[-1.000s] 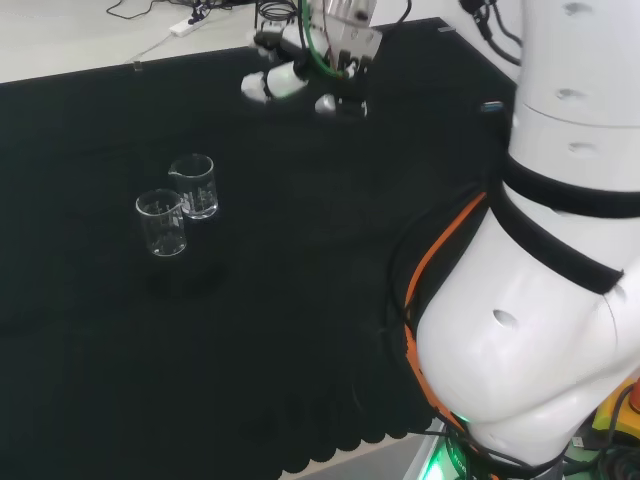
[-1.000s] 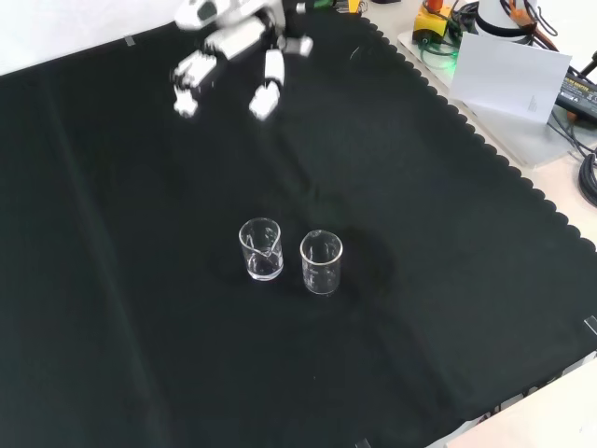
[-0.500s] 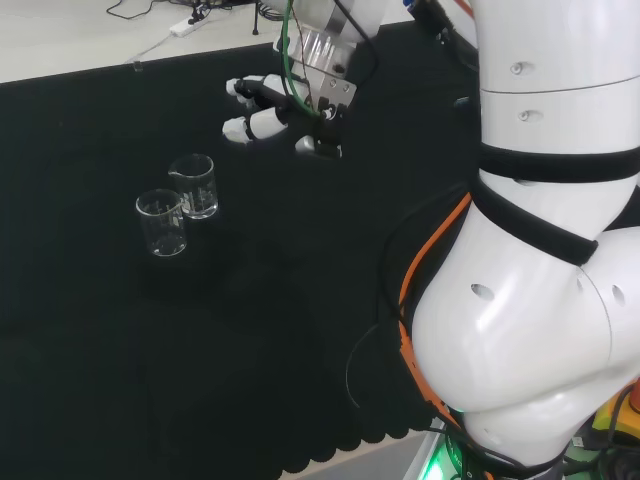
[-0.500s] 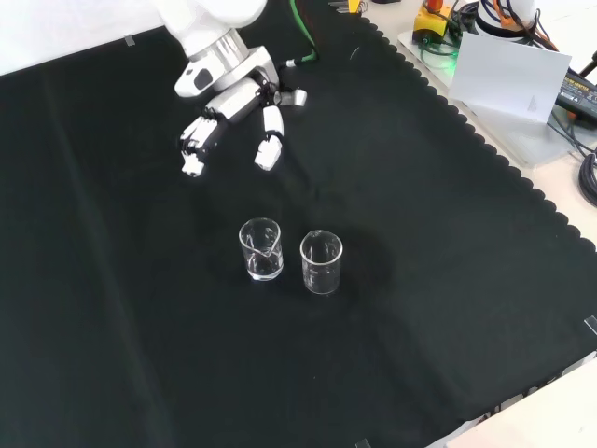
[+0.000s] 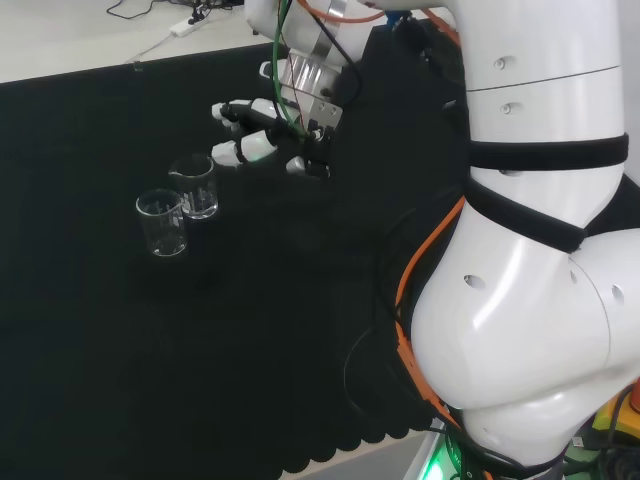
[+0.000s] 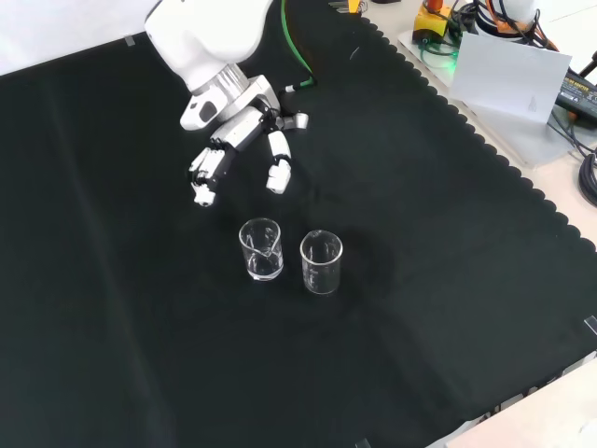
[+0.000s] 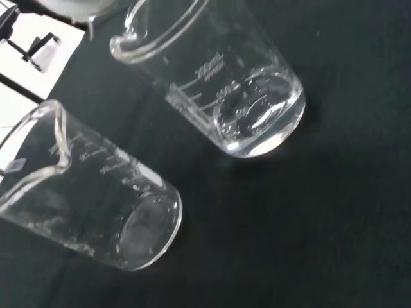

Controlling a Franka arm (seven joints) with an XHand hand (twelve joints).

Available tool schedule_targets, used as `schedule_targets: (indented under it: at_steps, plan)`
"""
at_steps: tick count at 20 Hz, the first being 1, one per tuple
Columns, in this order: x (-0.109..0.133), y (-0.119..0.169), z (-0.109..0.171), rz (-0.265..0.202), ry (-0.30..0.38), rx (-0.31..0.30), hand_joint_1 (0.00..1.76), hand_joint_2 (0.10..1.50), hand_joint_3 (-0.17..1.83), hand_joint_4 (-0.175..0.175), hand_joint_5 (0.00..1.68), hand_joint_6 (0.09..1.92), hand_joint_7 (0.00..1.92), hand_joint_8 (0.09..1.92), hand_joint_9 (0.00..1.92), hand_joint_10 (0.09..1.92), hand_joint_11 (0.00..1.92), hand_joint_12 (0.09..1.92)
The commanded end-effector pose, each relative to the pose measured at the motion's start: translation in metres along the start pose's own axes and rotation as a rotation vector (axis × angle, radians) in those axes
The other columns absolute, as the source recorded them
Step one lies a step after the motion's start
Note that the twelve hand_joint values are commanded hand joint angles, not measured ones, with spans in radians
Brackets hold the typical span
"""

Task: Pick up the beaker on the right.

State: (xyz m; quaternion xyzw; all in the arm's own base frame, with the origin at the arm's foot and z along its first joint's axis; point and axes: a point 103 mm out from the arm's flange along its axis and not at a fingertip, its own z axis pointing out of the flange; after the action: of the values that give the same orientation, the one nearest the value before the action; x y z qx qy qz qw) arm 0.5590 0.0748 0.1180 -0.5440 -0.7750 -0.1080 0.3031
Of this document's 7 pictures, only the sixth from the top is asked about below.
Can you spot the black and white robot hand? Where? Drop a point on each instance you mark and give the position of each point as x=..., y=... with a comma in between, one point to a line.
x=242, y=130

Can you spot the clear glass beaker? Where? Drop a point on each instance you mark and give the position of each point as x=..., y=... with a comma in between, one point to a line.
x=268, y=275
x=322, y=288

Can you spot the clear tape piece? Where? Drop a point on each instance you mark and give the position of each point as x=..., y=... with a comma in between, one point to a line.
x=362, y=443
x=130, y=41
x=591, y=325

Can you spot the black cloth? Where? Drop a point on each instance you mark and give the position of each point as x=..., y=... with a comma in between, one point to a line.
x=140, y=280

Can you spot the yellow stop button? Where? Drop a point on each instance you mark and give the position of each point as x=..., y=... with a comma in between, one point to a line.
x=431, y=21

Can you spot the pale white board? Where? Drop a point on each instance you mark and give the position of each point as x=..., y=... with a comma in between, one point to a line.
x=503, y=74

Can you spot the black power adapter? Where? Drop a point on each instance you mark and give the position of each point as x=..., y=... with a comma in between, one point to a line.
x=578, y=93

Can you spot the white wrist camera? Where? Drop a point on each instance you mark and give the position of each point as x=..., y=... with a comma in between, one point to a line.
x=196, y=114

